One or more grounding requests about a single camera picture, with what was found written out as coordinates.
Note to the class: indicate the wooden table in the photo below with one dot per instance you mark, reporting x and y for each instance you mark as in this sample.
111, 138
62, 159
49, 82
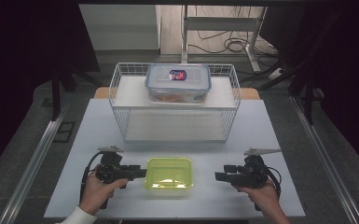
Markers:
101, 92

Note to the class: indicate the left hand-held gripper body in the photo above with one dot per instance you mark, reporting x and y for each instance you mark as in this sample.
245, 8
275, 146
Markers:
112, 171

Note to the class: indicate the person's left hand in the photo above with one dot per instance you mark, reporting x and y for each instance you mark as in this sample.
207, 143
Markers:
94, 194

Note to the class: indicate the clear container with blue-rimmed lid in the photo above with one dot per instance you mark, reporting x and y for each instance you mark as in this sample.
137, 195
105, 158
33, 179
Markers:
164, 84

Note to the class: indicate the white metal desk frame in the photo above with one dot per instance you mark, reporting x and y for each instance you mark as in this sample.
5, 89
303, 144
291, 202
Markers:
220, 23

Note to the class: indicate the clear container with green lid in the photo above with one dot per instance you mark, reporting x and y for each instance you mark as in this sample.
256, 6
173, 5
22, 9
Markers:
169, 171

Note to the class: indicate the aluminium rail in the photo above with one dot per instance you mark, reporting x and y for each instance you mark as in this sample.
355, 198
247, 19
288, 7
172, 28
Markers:
326, 161
34, 161

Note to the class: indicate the white cabinet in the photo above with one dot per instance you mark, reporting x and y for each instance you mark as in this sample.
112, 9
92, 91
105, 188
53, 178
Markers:
121, 28

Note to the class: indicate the black metal stand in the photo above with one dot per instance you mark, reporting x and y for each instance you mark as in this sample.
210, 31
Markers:
307, 93
56, 93

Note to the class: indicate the person's right hand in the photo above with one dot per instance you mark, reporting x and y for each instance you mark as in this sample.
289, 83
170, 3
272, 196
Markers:
264, 196

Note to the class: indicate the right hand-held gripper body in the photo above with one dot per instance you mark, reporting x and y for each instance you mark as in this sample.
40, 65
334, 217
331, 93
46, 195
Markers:
251, 174

